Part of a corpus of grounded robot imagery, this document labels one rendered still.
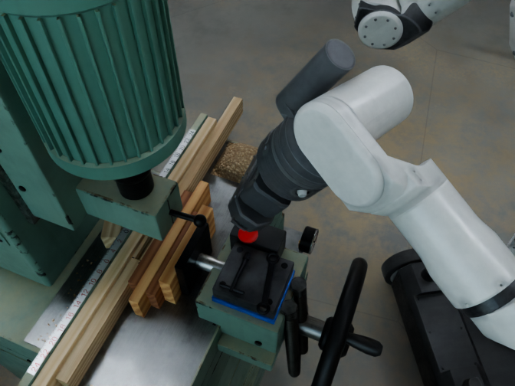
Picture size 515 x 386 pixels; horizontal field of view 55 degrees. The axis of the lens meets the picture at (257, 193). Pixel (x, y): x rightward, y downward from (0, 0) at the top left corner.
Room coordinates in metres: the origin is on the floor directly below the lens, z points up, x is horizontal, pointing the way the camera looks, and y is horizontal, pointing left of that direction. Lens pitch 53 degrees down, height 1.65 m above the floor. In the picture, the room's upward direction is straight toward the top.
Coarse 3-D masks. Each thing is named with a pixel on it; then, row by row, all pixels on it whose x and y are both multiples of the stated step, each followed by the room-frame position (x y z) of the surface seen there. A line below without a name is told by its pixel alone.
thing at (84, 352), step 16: (224, 112) 0.74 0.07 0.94; (240, 112) 0.76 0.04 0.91; (224, 128) 0.69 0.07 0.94; (208, 144) 0.65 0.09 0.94; (208, 160) 0.62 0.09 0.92; (192, 176) 0.57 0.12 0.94; (144, 240) 0.43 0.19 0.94; (128, 272) 0.37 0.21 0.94; (112, 288) 0.34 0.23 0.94; (128, 288) 0.35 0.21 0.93; (112, 304) 0.32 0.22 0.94; (96, 320) 0.29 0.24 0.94; (112, 320) 0.30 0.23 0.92; (96, 336) 0.27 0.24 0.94; (80, 352) 0.24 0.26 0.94; (96, 352) 0.25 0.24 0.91; (64, 368) 0.22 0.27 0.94; (80, 368) 0.22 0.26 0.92; (64, 384) 0.20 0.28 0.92
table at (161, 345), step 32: (224, 192) 0.56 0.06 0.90; (224, 224) 0.49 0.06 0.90; (128, 320) 0.31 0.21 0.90; (160, 320) 0.31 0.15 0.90; (192, 320) 0.31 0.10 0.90; (128, 352) 0.25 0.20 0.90; (160, 352) 0.25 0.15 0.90; (192, 352) 0.25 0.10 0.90; (256, 352) 0.27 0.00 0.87; (96, 384) 0.21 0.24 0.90; (128, 384) 0.21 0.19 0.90; (160, 384) 0.21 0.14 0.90; (192, 384) 0.21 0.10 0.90
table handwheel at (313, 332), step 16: (352, 272) 0.37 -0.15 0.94; (352, 288) 0.34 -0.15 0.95; (352, 304) 0.31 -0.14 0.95; (320, 320) 0.34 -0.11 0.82; (336, 320) 0.29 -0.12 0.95; (352, 320) 0.29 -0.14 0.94; (320, 336) 0.31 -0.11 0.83; (336, 336) 0.26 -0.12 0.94; (336, 352) 0.24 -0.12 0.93; (320, 368) 0.23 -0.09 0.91; (320, 384) 0.21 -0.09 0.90
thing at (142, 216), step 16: (160, 176) 0.46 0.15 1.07; (80, 192) 0.44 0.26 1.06; (96, 192) 0.43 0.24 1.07; (112, 192) 0.43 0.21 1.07; (160, 192) 0.43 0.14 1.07; (176, 192) 0.45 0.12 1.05; (96, 208) 0.43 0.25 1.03; (112, 208) 0.42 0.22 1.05; (128, 208) 0.41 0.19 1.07; (144, 208) 0.40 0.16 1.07; (160, 208) 0.41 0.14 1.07; (176, 208) 0.44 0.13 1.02; (128, 224) 0.41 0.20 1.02; (144, 224) 0.40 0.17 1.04; (160, 224) 0.40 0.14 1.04
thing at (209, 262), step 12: (204, 228) 0.42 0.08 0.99; (192, 240) 0.40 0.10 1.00; (204, 240) 0.41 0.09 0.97; (192, 252) 0.38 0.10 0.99; (204, 252) 0.40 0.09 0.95; (180, 264) 0.36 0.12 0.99; (192, 264) 0.37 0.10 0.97; (204, 264) 0.37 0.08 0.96; (216, 264) 0.37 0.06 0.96; (180, 276) 0.35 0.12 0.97; (192, 276) 0.36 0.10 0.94; (180, 288) 0.35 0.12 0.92; (192, 288) 0.36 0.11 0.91
